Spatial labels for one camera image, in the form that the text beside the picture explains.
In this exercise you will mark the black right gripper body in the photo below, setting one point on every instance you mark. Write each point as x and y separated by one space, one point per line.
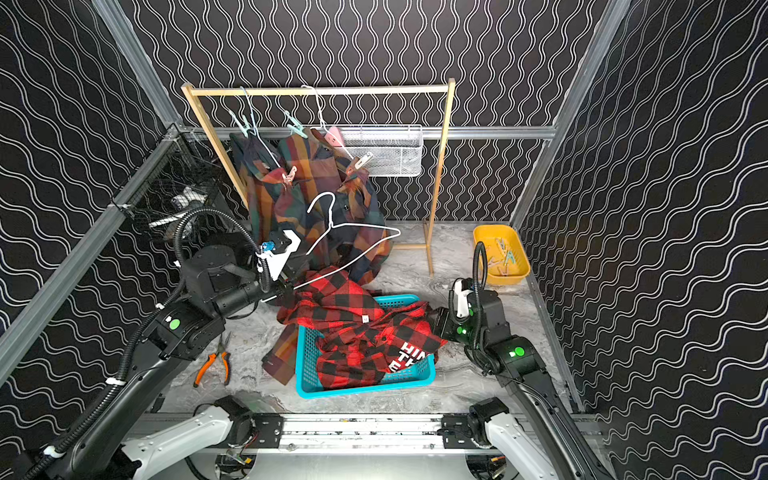
441 324

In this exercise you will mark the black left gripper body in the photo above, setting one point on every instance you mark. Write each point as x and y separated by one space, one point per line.
287 264

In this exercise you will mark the red black plaid shirt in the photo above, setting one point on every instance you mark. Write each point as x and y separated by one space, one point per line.
361 340

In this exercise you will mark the white wire hanger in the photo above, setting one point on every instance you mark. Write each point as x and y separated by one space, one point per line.
392 233

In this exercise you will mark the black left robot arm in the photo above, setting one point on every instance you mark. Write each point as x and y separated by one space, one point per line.
219 280

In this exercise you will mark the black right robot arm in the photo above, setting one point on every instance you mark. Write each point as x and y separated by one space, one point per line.
556 449

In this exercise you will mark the pink clothespin on hanger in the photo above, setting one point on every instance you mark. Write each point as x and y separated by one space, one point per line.
334 137

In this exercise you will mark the white hanger middle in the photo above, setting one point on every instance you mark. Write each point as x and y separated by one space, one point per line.
320 113

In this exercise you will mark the white hanger left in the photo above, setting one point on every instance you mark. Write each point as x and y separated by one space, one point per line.
255 130

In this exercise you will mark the teal plastic basket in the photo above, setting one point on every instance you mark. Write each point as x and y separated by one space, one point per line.
308 384

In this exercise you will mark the multicolour plaid shirt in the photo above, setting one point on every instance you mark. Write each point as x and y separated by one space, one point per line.
305 184

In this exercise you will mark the pink clothespin on shirt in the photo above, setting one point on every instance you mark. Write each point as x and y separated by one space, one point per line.
288 177

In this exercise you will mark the yellow plastic tray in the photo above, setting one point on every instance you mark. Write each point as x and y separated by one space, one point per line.
507 260

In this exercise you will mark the white clothespin on shirt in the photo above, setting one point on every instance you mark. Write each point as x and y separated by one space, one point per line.
362 162

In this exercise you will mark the green clothespin middle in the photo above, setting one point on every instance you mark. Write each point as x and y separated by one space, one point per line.
294 125

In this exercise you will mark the green clothespin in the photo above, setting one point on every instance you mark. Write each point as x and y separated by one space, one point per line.
294 125
241 123

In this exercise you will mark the green clothespin left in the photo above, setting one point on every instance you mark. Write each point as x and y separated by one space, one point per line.
241 123

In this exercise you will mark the wooden clothes rack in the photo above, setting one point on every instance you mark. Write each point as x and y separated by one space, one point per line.
193 96

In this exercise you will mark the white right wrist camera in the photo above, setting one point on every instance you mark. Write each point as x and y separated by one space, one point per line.
458 298

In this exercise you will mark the white wire mesh basket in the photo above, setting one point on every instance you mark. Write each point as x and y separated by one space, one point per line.
398 149

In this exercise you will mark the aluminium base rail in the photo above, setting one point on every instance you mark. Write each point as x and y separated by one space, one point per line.
346 433

